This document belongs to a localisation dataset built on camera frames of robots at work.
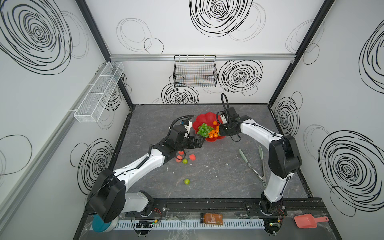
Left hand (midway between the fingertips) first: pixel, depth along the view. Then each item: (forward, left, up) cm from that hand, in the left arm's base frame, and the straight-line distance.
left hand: (200, 138), depth 80 cm
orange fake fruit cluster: (+15, -9, -16) cm, 24 cm away
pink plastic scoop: (-33, -52, -17) cm, 64 cm away
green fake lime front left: (-18, +7, -16) cm, 25 cm away
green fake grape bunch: (+14, -3, -13) cm, 19 cm away
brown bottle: (-35, -6, -13) cm, 37 cm away
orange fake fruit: (+12, -7, -16) cm, 21 cm away
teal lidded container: (-39, +42, -8) cm, 58 cm away
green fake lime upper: (-6, +9, -16) cm, 20 cm away
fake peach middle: (-11, +9, +4) cm, 15 cm away
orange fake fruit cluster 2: (+12, -10, -15) cm, 22 cm away
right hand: (+11, -13, -9) cm, 19 cm away
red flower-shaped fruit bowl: (+27, -6, -16) cm, 32 cm away
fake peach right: (-4, +4, -15) cm, 16 cm away
